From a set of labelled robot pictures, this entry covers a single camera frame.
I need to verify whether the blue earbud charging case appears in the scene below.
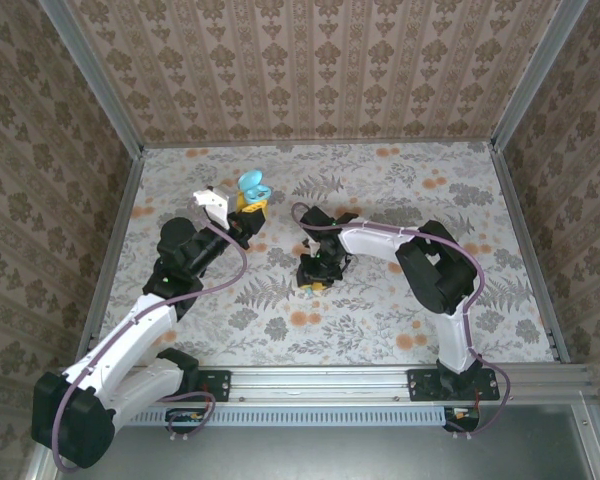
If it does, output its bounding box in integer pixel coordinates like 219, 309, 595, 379
236, 169, 274, 207

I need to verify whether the wide aluminium mounting beam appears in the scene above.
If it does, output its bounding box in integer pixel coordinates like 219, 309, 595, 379
112, 363, 600, 405

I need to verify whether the grey metal panel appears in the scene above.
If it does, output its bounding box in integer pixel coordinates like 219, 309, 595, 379
22, 399, 600, 480

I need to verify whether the black wiring connector box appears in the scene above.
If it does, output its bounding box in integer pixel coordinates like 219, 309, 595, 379
165, 407, 207, 435
443, 405, 481, 434

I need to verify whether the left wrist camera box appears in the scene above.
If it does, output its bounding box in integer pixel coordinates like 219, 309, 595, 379
192, 184, 232, 227

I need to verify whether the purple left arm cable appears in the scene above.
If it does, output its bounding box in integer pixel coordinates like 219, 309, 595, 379
52, 199, 249, 474

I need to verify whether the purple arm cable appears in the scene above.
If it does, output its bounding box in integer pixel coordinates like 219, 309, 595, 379
52, 199, 249, 474
289, 201, 512, 441

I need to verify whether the aluminium side rail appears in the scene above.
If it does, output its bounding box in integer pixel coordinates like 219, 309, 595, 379
77, 149, 146, 362
489, 144, 572, 365

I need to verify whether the thin aluminium wall rail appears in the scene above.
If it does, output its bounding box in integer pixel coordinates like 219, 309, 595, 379
143, 138, 492, 148

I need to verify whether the grey slotted cable duct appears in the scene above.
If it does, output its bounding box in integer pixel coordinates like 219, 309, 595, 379
124, 405, 447, 427

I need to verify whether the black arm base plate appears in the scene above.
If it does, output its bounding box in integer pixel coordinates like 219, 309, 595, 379
407, 368, 501, 404
142, 368, 232, 404

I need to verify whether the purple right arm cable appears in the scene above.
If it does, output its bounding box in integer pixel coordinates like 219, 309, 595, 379
289, 201, 512, 441

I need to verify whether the aluminium corner post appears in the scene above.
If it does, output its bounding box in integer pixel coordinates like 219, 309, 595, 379
35, 0, 146, 159
488, 0, 592, 151

